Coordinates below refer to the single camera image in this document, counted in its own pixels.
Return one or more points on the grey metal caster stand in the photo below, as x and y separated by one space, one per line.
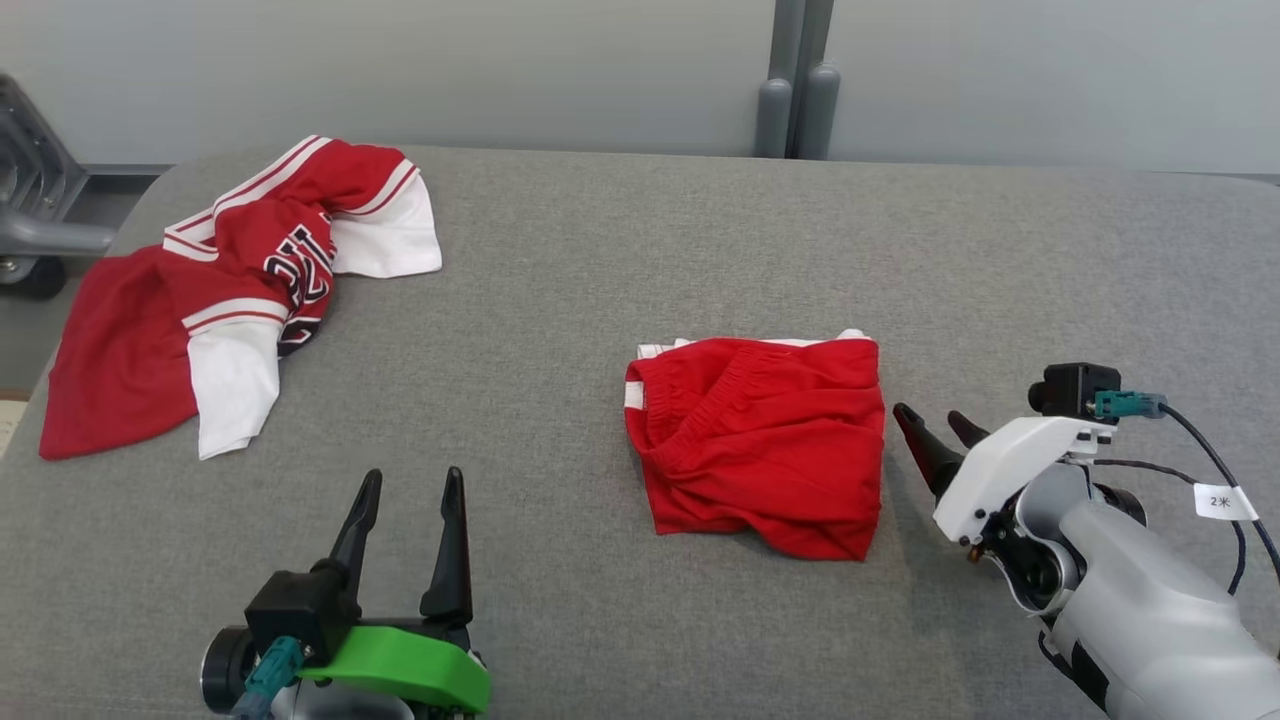
40 235

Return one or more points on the grey partition post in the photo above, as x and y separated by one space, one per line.
800 40

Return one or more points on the grey fabric sofa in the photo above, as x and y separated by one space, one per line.
560 300

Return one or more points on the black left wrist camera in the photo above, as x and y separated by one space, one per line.
300 610

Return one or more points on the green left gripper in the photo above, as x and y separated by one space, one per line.
420 670

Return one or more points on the red white Bulls jersey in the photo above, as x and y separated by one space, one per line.
130 350

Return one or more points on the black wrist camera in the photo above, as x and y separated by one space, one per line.
300 610
1075 388

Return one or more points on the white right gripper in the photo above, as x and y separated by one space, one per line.
1010 465

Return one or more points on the red shorts white stripe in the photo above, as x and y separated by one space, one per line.
770 450

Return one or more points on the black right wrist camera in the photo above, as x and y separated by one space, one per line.
1075 388

